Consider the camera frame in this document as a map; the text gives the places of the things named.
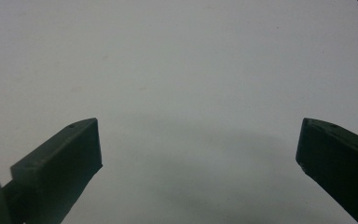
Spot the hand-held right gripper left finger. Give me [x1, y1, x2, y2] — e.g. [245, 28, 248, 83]
[2, 117, 103, 224]

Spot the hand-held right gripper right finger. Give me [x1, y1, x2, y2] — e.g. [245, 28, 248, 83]
[295, 117, 358, 224]

